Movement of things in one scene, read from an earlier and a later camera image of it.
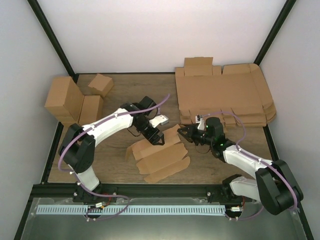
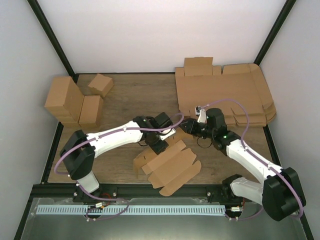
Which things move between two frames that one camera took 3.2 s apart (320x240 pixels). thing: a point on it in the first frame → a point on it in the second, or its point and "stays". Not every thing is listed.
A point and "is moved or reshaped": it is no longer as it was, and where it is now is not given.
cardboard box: [155, 161] is moved or reshaped
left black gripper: [155, 138] → [160, 148]
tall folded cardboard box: [64, 99] stays
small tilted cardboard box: [102, 83] stays
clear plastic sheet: [256, 223] stays
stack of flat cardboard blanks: [238, 94] stays
